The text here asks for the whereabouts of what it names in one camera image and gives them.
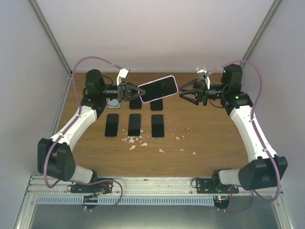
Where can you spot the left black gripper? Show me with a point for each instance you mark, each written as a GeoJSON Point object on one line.
{"type": "Point", "coordinates": [124, 91]}

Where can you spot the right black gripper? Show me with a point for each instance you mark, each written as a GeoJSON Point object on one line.
{"type": "Point", "coordinates": [199, 90]}

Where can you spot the black cased phone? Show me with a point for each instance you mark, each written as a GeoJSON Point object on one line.
{"type": "Point", "coordinates": [135, 104]}
{"type": "Point", "coordinates": [156, 105]}

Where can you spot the light blue phone case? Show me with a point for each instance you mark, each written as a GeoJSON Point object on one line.
{"type": "Point", "coordinates": [113, 103]}

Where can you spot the lilac phone case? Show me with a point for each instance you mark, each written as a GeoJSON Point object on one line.
{"type": "Point", "coordinates": [158, 88]}

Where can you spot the blue smartphone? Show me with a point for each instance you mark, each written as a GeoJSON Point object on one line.
{"type": "Point", "coordinates": [157, 126]}

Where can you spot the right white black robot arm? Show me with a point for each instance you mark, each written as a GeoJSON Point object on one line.
{"type": "Point", "coordinates": [265, 168]}

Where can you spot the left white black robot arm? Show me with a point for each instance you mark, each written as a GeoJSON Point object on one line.
{"type": "Point", "coordinates": [55, 158]}

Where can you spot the white debris pieces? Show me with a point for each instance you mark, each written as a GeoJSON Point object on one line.
{"type": "Point", "coordinates": [178, 138]}

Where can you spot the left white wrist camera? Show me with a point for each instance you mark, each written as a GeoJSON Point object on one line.
{"type": "Point", "coordinates": [122, 75]}

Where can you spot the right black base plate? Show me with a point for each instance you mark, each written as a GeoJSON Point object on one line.
{"type": "Point", "coordinates": [212, 186]}

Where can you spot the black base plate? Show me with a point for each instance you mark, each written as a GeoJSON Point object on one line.
{"type": "Point", "coordinates": [212, 186]}
{"type": "Point", "coordinates": [103, 186]}

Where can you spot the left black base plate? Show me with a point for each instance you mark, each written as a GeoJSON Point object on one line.
{"type": "Point", "coordinates": [103, 186]}

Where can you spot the grey slotted cable duct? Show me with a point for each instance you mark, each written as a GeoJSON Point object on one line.
{"type": "Point", "coordinates": [128, 200]}

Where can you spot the aluminium front rail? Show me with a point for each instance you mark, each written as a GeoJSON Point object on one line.
{"type": "Point", "coordinates": [159, 186]}

